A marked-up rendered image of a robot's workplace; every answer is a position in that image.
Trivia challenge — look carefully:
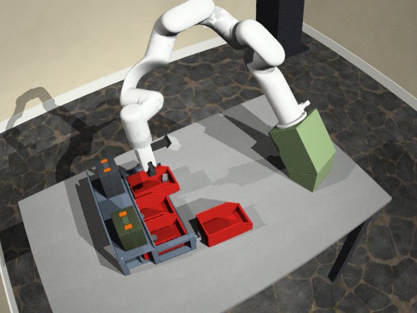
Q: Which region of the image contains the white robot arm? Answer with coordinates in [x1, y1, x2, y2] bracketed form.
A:
[120, 0, 310, 149]

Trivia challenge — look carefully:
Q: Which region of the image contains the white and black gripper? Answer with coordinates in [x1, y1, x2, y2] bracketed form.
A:
[131, 142, 156, 177]

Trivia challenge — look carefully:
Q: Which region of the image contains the olive green case with orange latches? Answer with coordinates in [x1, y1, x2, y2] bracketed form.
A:
[110, 205, 147, 252]

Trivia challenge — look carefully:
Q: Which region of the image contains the red bin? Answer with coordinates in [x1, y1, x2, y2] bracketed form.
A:
[135, 193, 177, 222]
[144, 215, 189, 260]
[127, 165, 179, 199]
[196, 202, 252, 247]

